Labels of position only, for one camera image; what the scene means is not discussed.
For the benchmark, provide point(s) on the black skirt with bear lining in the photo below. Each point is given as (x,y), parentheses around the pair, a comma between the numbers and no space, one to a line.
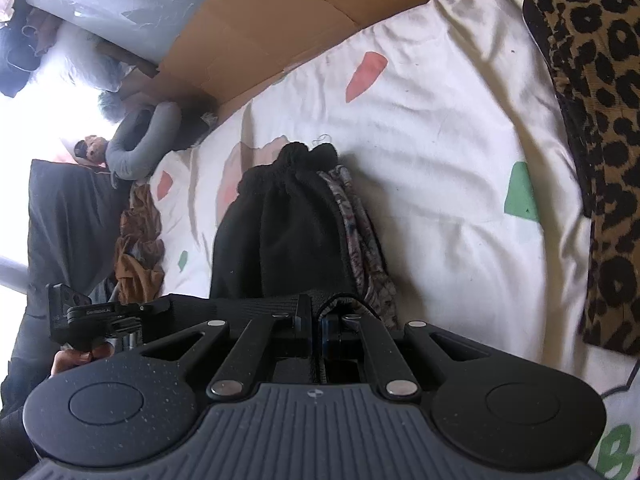
(280,240)

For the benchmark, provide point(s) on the flattened cardboard box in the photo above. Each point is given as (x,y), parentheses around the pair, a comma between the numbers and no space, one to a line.
(300,15)

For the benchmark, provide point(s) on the cream bear print blanket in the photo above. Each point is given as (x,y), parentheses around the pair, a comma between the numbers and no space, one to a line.
(450,160)

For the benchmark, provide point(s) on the black garment with white trim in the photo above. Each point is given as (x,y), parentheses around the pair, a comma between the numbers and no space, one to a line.
(20,60)

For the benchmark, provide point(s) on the dark grey pillow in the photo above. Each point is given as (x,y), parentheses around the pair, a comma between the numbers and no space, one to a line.
(65,220)

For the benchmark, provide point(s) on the grey plastic-wrapped mattress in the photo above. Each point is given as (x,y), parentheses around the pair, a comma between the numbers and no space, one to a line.
(125,5)

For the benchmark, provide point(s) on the small plush doll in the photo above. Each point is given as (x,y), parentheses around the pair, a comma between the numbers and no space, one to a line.
(92,149)

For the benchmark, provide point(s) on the leopard print garment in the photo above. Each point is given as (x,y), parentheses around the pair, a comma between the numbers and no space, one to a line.
(600,160)

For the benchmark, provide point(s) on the white pillow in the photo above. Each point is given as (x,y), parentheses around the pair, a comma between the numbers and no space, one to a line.
(80,55)

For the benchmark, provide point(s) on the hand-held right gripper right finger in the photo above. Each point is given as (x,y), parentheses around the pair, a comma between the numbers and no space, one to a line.
(327,340)

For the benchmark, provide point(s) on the brown garment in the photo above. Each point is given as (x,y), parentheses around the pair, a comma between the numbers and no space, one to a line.
(140,260)

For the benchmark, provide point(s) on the dark cloth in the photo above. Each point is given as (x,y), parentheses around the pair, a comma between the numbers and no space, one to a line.
(192,120)

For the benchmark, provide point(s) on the person's left hand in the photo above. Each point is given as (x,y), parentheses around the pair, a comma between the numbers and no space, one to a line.
(70,360)

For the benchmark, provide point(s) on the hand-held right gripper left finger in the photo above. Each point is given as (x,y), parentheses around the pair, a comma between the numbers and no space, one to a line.
(303,325)

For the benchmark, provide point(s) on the grey neck pillow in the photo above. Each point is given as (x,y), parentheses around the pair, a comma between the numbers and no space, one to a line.
(135,155)

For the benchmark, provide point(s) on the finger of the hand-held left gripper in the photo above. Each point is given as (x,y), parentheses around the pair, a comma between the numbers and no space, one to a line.
(180,307)

